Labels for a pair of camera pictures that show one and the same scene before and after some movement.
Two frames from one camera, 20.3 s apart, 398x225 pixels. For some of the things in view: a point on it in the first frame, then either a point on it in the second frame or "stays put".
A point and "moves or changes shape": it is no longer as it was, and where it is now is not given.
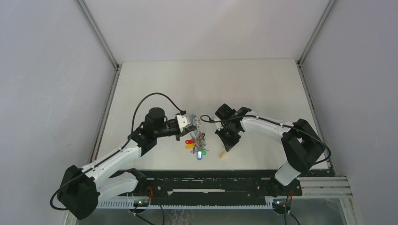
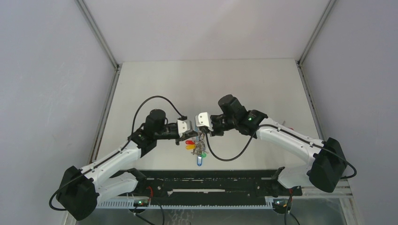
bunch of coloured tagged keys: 197,143 stays put
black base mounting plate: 216,185 stays put
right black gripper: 229,144 to 215,133
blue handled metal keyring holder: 195,120 moves or changes shape
